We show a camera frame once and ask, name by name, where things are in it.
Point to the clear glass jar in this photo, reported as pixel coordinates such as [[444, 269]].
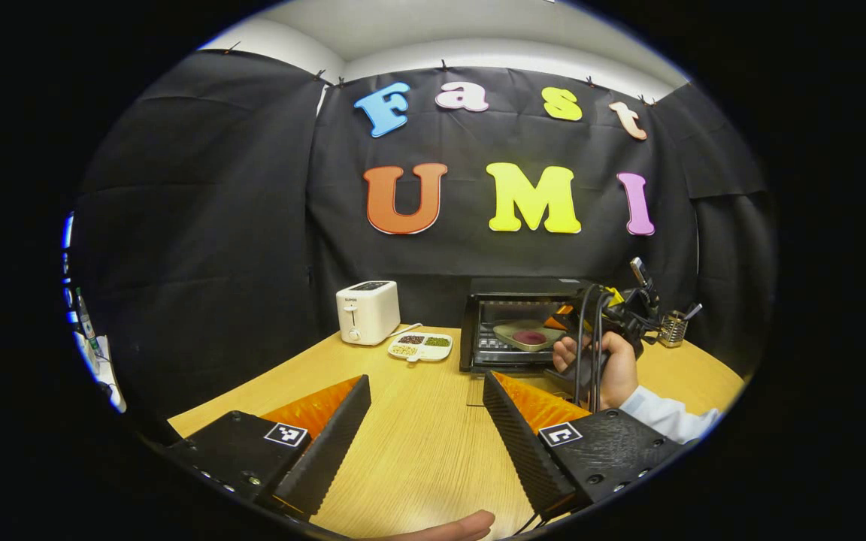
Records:
[[672, 329]]

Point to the pink meat slice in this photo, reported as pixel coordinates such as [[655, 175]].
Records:
[[531, 338]]

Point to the white square plate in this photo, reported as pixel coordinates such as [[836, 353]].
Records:
[[507, 335]]

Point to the black electric oven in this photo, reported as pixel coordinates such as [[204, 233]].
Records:
[[508, 289]]

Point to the green bottle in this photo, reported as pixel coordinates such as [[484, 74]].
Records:
[[86, 323]]

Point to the white toaster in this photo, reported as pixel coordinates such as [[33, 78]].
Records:
[[367, 312]]

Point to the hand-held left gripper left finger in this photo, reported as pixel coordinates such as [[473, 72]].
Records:
[[328, 451]]

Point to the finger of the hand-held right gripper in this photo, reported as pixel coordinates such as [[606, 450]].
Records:
[[562, 317]]

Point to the white divided snack dish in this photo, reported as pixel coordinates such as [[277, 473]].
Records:
[[419, 347]]

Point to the black backdrop cloth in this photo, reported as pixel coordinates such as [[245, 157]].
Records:
[[215, 225]]

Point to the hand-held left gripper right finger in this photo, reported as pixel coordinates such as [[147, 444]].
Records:
[[523, 451]]

